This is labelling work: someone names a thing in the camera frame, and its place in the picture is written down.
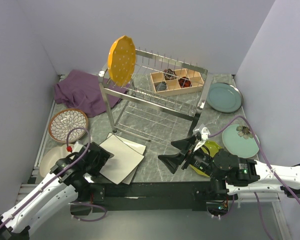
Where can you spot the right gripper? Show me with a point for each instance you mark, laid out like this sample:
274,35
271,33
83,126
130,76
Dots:
171,161

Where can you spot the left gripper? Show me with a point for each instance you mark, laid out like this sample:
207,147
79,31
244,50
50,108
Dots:
102,157

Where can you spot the square cream plate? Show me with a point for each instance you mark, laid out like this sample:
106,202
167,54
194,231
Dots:
125,160
135,147

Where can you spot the green polka dot plate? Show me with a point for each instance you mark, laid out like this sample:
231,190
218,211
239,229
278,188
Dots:
211,148

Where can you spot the cream round bowl plate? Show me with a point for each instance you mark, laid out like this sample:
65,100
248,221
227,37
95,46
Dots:
50,159

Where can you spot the floral patterned plate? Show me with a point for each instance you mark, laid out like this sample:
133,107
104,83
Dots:
65,121

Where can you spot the mint floral plate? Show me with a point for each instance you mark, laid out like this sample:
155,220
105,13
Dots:
238,140

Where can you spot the teal round plate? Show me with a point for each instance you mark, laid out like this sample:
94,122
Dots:
224,97

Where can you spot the orange plate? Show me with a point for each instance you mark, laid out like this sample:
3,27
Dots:
121,60

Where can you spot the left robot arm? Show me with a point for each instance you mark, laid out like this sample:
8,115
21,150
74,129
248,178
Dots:
64,184

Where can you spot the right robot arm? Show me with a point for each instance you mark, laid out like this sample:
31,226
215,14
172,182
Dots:
230,174

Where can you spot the metal dish rack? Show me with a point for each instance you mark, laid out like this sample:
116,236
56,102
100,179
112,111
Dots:
155,100

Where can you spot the grey fabric roll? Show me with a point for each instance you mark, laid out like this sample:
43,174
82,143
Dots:
161,86

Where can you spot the purple cloth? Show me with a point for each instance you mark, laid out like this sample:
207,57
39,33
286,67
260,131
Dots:
80,90

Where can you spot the red black fabric roll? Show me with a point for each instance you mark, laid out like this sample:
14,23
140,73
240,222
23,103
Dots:
184,82

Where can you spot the wooden compartment tray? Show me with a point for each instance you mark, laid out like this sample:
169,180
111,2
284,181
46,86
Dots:
173,88

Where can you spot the patterned fabric roll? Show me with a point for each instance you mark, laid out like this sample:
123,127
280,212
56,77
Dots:
169,74

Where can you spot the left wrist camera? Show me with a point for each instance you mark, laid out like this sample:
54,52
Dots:
77,147

